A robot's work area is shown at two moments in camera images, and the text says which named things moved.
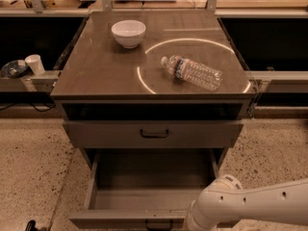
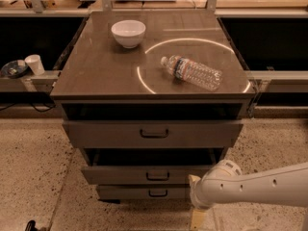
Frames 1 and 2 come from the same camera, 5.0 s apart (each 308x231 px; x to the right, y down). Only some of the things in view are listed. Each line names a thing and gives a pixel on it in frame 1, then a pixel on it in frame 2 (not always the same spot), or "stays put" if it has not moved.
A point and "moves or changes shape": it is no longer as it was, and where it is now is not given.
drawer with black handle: [145, 189] moves or changes shape
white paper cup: [35, 63] stays put
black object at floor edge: [31, 226] stays put
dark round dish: [14, 68] stays put
